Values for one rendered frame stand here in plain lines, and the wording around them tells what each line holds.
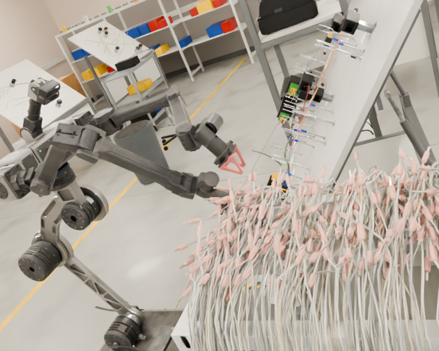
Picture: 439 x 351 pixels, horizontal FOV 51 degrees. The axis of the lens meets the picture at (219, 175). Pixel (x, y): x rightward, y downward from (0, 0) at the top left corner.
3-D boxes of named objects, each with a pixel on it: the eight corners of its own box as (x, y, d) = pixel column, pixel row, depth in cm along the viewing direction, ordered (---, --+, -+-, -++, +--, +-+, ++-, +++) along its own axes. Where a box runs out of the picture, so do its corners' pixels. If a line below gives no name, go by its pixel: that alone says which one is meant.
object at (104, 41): (173, 92, 889) (134, 7, 823) (145, 118, 795) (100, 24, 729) (143, 101, 922) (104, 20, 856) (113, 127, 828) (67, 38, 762)
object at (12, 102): (116, 148, 704) (60, 44, 637) (70, 191, 611) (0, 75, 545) (81, 157, 738) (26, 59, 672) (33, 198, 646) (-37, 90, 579)
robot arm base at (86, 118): (99, 132, 227) (87, 110, 222) (111, 129, 223) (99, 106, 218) (88, 141, 220) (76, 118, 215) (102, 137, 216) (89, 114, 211)
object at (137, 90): (157, 131, 698) (125, 64, 654) (130, 138, 720) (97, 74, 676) (181, 106, 777) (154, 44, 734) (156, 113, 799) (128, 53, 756)
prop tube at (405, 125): (445, 205, 141) (398, 125, 132) (443, 200, 143) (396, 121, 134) (456, 200, 140) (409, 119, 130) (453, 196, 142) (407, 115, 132)
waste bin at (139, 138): (140, 191, 520) (114, 143, 495) (134, 178, 562) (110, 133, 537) (176, 173, 526) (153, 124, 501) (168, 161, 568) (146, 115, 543)
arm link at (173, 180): (81, 129, 154) (72, 157, 148) (88, 121, 149) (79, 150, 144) (189, 178, 174) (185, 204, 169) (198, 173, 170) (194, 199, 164)
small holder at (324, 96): (337, 83, 170) (318, 76, 171) (334, 98, 165) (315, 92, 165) (332, 92, 174) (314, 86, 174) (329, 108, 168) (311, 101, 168)
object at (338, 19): (359, 12, 174) (336, 5, 174) (357, 28, 167) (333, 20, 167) (355, 23, 178) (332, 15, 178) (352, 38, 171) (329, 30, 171)
